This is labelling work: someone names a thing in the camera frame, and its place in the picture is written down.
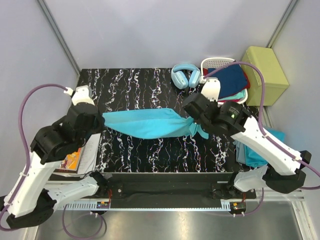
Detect navy blue folded t-shirt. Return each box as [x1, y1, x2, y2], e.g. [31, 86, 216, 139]
[207, 64, 248, 99]

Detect teal folded t-shirt in basket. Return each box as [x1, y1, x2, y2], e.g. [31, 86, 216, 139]
[218, 89, 247, 103]

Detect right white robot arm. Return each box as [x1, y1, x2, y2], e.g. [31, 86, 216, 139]
[183, 93, 311, 199]

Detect aluminium rail frame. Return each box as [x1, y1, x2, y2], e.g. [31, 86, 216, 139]
[23, 173, 320, 240]

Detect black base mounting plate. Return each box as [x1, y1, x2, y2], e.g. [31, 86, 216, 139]
[92, 173, 256, 211]

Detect light blue headphones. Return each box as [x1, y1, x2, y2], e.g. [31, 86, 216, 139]
[170, 63, 201, 90]

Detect purple cable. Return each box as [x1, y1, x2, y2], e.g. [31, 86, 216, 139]
[199, 61, 320, 217]
[0, 84, 108, 238]

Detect white plastic laundry basket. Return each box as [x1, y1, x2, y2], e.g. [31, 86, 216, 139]
[200, 57, 250, 104]

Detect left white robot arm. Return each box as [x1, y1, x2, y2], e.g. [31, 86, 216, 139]
[0, 102, 108, 230]

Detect white paper sheets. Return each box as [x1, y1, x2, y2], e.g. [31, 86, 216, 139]
[53, 133, 101, 177]

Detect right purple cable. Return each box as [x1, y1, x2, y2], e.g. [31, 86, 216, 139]
[199, 61, 320, 217]

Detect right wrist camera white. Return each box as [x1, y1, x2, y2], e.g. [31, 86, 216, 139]
[199, 77, 221, 102]

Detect yellow-green storage box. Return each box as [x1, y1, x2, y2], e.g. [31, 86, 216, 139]
[241, 46, 289, 106]

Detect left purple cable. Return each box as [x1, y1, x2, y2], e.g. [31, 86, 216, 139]
[0, 84, 108, 238]

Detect turquoise t-shirt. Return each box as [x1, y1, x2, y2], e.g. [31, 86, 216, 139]
[102, 108, 209, 140]

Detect pile of teal t-shirts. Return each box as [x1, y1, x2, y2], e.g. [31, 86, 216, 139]
[233, 126, 286, 168]

